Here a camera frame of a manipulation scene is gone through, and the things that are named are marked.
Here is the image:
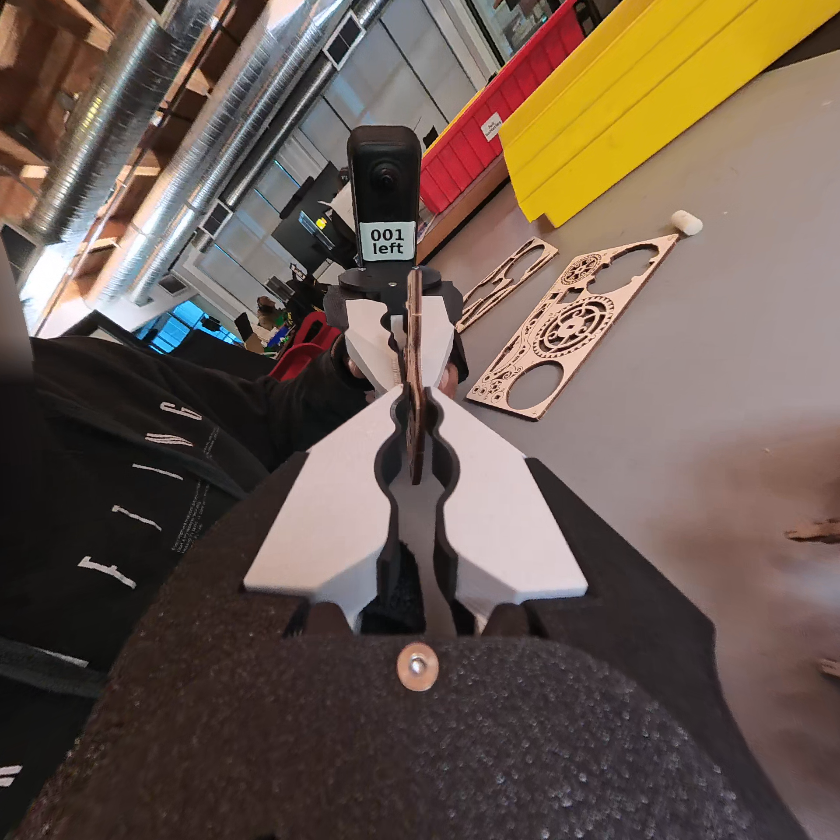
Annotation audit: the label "person's left hand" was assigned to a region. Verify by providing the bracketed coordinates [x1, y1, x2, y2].
[333, 338, 470, 400]

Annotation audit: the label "row of red bins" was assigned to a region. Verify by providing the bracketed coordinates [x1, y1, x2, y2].
[419, 0, 585, 214]

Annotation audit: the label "wooden cutout puzzle sheet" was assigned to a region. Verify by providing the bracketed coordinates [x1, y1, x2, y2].
[456, 236, 559, 332]

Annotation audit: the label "silver ventilation duct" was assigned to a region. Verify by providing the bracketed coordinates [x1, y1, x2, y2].
[29, 0, 227, 237]
[98, 0, 368, 306]

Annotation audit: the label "wooden sheet with large gear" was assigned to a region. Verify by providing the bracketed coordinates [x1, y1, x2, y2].
[467, 233, 681, 421]

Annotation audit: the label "person's left forearm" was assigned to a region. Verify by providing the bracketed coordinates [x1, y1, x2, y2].
[217, 351, 368, 473]

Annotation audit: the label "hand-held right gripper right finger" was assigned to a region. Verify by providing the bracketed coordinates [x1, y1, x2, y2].
[427, 387, 589, 634]

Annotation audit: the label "nested yellow plastic bins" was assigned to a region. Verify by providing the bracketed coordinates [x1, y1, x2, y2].
[499, 0, 840, 227]

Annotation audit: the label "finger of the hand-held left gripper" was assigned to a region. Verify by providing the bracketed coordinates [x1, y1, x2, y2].
[419, 297, 457, 391]
[344, 297, 406, 395]

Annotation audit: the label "wooden ornate bracket piece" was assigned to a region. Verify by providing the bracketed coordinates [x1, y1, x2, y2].
[784, 517, 840, 546]

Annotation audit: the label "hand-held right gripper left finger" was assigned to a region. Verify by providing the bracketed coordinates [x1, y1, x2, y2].
[243, 387, 413, 634]

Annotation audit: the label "wooden gear clock assembly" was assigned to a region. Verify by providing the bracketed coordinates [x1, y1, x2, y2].
[402, 268, 431, 487]

